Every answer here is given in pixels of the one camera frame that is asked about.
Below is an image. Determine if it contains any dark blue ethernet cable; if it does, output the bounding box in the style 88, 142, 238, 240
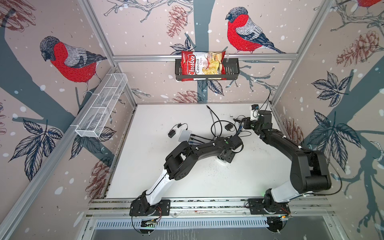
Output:
191, 118, 250, 143

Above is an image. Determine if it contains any white network switch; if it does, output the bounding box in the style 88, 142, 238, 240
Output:
216, 158, 229, 166
178, 130, 192, 143

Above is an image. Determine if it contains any black power adapter with cord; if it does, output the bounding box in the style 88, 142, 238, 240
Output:
168, 123, 189, 138

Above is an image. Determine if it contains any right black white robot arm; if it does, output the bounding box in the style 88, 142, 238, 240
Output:
242, 110, 332, 209

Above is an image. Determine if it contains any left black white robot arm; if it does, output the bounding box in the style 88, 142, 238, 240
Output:
140, 135, 244, 213

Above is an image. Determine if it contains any red cassava chips bag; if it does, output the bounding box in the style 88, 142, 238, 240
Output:
181, 51, 226, 82

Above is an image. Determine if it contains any black wall basket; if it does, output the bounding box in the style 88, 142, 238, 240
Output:
175, 59, 240, 82

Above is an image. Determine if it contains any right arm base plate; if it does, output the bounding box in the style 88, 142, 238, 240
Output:
245, 198, 291, 215

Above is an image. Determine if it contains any aluminium mounting rail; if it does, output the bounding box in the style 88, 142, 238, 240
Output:
84, 196, 336, 220

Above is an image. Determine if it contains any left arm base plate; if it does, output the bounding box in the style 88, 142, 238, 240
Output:
129, 199, 171, 217

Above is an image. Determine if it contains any white wire mesh shelf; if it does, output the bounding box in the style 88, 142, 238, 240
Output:
75, 73, 128, 138

